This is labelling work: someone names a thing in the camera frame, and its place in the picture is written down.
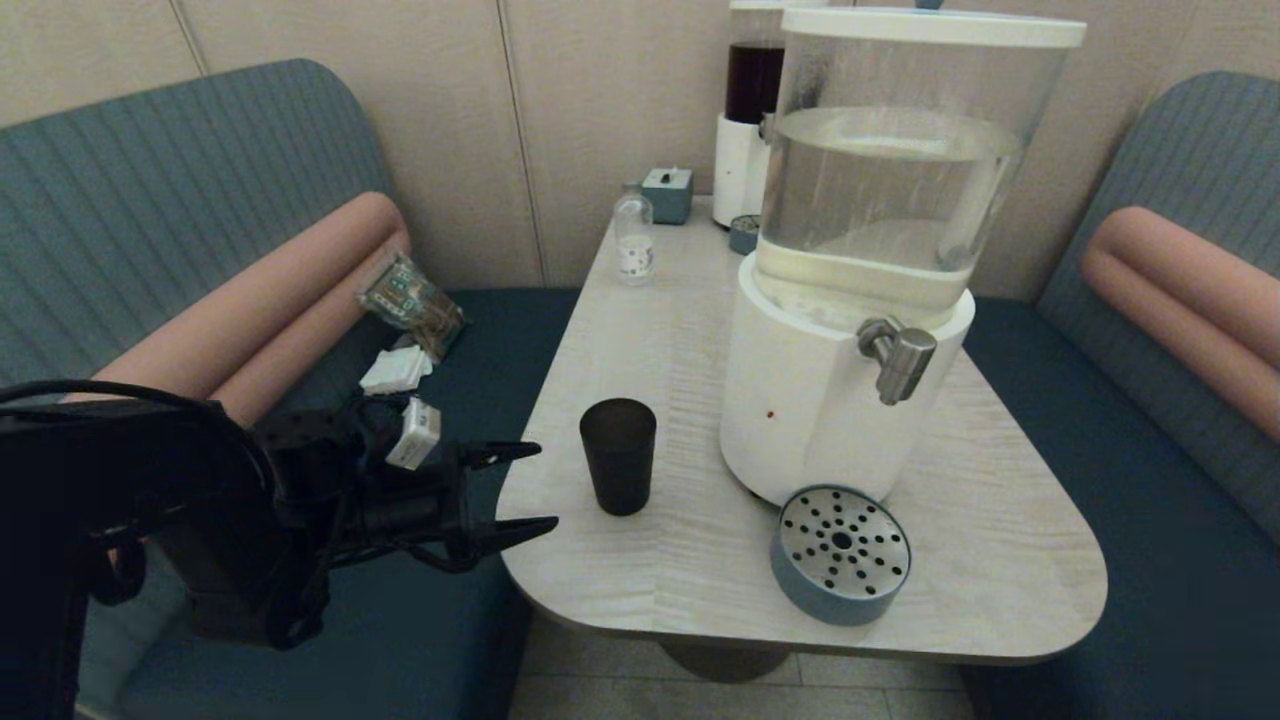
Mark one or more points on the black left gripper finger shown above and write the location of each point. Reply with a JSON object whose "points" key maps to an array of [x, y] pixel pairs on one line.
{"points": [[495, 455], [490, 542]]}

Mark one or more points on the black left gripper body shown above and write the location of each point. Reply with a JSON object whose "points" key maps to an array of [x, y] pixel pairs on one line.
{"points": [[400, 515]]}

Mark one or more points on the black plastic cup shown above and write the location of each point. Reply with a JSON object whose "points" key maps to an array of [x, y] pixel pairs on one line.
{"points": [[618, 460]]}

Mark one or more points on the silver dispenser tap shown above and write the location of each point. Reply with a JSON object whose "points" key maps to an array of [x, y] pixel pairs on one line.
{"points": [[900, 360]]}

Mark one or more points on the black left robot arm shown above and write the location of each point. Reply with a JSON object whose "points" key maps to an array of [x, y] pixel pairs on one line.
{"points": [[150, 480]]}

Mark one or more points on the white paper napkins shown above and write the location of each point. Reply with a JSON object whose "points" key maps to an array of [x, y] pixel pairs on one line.
{"points": [[395, 372]]}

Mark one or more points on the clear plastic snack bag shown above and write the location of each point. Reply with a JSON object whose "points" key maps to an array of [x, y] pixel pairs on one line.
{"points": [[412, 300]]}

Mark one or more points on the small clear bottle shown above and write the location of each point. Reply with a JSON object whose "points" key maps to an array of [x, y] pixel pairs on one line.
{"points": [[634, 250]]}

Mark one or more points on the pink bolster cushion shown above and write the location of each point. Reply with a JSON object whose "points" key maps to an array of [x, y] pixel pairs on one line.
{"points": [[280, 290], [1190, 290]]}

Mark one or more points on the small blue box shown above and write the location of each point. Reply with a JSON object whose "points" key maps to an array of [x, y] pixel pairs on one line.
{"points": [[667, 196]]}

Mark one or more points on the small round drip tray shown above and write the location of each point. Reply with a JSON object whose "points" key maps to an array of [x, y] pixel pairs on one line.
{"points": [[743, 236]]}

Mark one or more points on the round blue drip tray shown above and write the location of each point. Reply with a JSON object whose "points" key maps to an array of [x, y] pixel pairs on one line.
{"points": [[840, 560]]}

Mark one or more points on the dark drink dispenser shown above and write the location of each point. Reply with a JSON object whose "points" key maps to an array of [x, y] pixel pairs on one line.
{"points": [[745, 150]]}

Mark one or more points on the large clear water dispenser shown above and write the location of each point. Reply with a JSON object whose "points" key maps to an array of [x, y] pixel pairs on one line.
{"points": [[880, 200]]}

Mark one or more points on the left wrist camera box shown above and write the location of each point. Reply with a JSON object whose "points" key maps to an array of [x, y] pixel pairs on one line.
{"points": [[413, 433]]}

